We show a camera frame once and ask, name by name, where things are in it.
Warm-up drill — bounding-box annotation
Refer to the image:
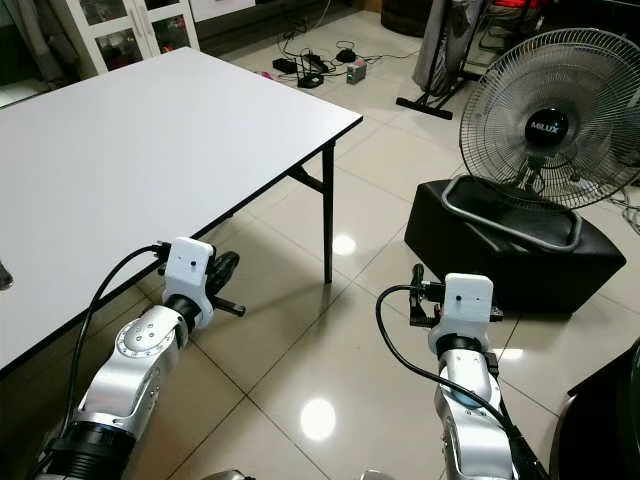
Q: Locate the black folding table leg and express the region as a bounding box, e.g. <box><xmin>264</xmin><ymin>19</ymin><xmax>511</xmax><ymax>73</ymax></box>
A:
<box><xmin>287</xmin><ymin>140</ymin><xmax>337</xmax><ymax>285</ymax></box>

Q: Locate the grey robot left foot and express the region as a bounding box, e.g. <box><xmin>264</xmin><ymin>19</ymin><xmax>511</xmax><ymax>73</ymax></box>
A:
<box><xmin>200</xmin><ymin>469</ymin><xmax>257</xmax><ymax>480</ymax></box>

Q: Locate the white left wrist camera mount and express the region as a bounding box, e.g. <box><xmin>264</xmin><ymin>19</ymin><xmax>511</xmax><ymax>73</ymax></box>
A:
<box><xmin>163</xmin><ymin>237</ymin><xmax>217</xmax><ymax>327</ymax></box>

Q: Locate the white glass-door cabinet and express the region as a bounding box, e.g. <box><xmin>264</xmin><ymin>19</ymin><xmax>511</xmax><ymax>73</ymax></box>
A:
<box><xmin>65</xmin><ymin>0</ymin><xmax>202</xmax><ymax>77</ymax></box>

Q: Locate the black charger with cables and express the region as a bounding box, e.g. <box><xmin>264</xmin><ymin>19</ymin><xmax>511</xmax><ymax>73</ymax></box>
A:
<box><xmin>295</xmin><ymin>50</ymin><xmax>327</xmax><ymax>90</ymax></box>

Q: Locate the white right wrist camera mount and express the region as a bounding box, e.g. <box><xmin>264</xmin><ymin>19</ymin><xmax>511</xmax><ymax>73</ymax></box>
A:
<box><xmin>427</xmin><ymin>273</ymin><xmax>497</xmax><ymax>357</ymax></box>

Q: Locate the black floor stand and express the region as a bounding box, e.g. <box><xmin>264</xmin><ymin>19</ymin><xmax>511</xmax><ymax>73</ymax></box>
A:
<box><xmin>395</xmin><ymin>0</ymin><xmax>493</xmax><ymax>121</ymax></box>

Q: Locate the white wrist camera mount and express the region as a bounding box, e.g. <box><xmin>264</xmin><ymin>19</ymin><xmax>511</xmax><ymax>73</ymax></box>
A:
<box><xmin>427</xmin><ymin>273</ymin><xmax>497</xmax><ymax>357</ymax></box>
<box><xmin>163</xmin><ymin>237</ymin><xmax>217</xmax><ymax>327</ymax></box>

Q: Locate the grey wire-cage electric fan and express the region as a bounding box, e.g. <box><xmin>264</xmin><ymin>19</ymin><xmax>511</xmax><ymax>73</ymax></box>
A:
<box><xmin>458</xmin><ymin>27</ymin><xmax>640</xmax><ymax>210</ymax></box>

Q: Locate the grey power strip box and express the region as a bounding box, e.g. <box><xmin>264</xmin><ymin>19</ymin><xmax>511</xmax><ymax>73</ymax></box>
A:
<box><xmin>344</xmin><ymin>56</ymin><xmax>369</xmax><ymax>85</ymax></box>

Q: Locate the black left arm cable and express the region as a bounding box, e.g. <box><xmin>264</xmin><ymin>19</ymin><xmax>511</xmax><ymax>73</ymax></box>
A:
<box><xmin>63</xmin><ymin>242</ymin><xmax>171</xmax><ymax>451</ymax></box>

